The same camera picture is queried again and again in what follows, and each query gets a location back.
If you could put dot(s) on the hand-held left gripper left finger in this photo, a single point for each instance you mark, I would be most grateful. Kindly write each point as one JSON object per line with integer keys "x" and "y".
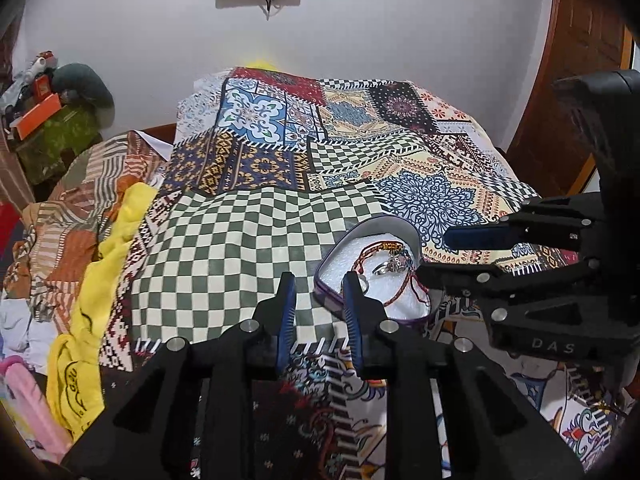
{"x": 286, "y": 320}

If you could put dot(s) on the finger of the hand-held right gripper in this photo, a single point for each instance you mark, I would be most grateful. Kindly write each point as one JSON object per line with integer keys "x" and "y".
{"x": 450, "y": 277}
{"x": 480, "y": 237}

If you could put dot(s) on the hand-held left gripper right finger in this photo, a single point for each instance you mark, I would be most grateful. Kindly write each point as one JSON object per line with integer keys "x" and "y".
{"x": 352, "y": 320}

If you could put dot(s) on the purple heart-shaped jewelry box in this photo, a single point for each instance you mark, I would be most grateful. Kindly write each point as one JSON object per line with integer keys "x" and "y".
{"x": 334, "y": 272}

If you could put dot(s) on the patchwork printed blanket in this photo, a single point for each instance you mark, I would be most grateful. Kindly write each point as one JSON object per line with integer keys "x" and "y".
{"x": 225, "y": 240}

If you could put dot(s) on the wooden door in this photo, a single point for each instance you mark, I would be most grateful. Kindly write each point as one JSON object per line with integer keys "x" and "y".
{"x": 575, "y": 35}

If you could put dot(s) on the yellow cloth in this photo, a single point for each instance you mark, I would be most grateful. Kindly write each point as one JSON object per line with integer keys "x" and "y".
{"x": 120, "y": 240}

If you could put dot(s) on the orange striped blanket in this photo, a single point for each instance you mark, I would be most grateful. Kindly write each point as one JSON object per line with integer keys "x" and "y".
{"x": 75, "y": 200}

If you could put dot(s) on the yellow object behind bed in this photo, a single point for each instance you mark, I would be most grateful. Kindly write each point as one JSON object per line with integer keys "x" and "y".
{"x": 262, "y": 62}

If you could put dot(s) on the white cloth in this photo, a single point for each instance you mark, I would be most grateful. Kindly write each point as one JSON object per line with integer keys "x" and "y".
{"x": 20, "y": 325}

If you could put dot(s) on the pink cloth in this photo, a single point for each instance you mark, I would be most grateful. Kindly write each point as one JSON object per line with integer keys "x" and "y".
{"x": 30, "y": 400}

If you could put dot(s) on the red cloth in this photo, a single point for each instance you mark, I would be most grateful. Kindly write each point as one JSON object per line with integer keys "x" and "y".
{"x": 7, "y": 225}

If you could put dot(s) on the striped brown curtain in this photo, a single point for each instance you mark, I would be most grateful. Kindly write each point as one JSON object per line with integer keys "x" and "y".
{"x": 15, "y": 185}

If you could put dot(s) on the dark green bag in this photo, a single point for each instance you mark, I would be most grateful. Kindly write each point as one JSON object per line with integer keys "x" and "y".
{"x": 82, "y": 82}

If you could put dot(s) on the large orange box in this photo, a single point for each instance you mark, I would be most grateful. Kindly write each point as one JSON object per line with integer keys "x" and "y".
{"x": 37, "y": 116}

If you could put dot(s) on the small orange box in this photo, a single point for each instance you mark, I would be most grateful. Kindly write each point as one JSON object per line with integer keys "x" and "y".
{"x": 41, "y": 87}

